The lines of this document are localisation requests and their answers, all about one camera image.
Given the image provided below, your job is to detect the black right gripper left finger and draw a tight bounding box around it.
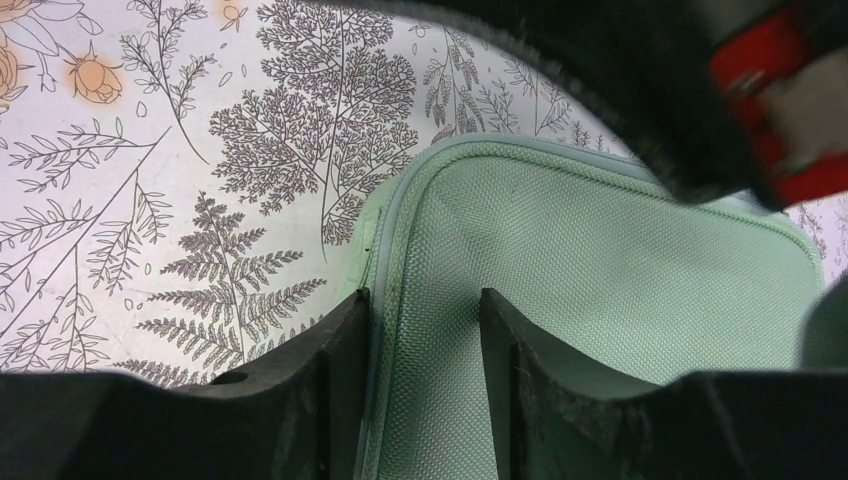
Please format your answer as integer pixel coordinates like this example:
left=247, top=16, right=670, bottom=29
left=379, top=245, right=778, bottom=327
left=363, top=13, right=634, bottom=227
left=1, top=289, right=370, bottom=479

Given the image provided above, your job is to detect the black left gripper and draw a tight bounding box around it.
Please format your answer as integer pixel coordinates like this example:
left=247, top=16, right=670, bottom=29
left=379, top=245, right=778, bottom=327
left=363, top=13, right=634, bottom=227
left=317, top=0, right=848, bottom=212

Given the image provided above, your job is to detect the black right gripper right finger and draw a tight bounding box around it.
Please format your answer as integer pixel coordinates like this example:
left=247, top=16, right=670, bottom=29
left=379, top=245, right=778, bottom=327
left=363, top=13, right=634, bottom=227
left=479, top=288, right=847, bottom=479

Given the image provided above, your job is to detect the mint green medicine kit case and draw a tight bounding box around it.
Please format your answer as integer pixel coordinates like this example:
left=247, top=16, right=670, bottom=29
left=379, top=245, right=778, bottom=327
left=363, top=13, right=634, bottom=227
left=339, top=134, right=824, bottom=479

